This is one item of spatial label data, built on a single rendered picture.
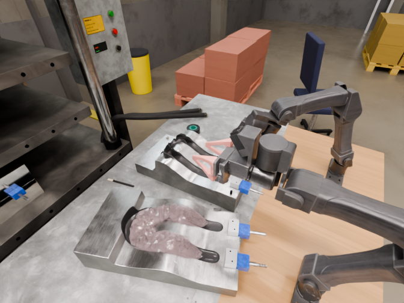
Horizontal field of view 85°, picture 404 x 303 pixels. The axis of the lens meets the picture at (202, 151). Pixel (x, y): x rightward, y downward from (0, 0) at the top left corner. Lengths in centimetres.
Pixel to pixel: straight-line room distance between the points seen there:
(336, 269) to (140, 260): 54
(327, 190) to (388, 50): 501
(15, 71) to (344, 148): 129
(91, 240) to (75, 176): 49
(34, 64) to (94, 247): 70
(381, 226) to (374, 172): 85
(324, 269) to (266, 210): 36
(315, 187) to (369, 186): 79
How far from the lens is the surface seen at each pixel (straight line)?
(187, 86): 309
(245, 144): 47
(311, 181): 51
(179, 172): 93
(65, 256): 97
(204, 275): 77
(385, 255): 63
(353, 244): 103
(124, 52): 144
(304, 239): 95
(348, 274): 68
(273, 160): 47
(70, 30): 109
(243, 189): 89
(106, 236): 81
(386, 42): 540
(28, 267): 101
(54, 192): 122
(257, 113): 79
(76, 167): 129
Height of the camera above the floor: 157
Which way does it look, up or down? 40 degrees down
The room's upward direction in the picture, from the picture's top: straight up
